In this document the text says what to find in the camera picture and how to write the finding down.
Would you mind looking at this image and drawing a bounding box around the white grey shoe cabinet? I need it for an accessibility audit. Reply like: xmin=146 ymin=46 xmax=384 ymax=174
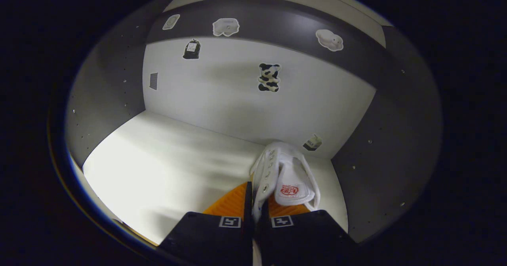
xmin=65 ymin=0 xmax=442 ymax=247

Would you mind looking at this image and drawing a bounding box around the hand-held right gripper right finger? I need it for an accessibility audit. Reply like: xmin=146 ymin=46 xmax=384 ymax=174
xmin=253 ymin=197 xmax=359 ymax=266

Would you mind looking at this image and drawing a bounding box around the white canvas shoe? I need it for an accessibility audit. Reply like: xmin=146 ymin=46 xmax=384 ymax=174
xmin=250 ymin=141 xmax=320 ymax=224

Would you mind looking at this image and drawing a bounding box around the white cabinet shelf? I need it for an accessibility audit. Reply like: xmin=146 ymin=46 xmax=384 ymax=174
xmin=81 ymin=110 xmax=349 ymax=246

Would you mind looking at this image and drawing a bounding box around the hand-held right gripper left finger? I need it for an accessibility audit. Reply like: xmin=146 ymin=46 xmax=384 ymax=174
xmin=158 ymin=181 xmax=254 ymax=266

